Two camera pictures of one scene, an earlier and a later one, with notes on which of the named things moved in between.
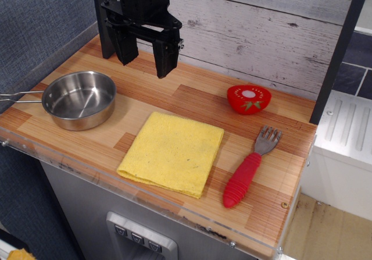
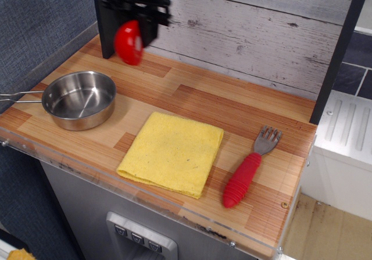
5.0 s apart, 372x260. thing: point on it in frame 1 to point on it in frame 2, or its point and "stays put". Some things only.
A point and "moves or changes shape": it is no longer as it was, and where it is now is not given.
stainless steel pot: [77, 100] stays put
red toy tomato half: [249, 99] moves or changes shape
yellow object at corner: [21, 254] stays put
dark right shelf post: [338, 58] stays put
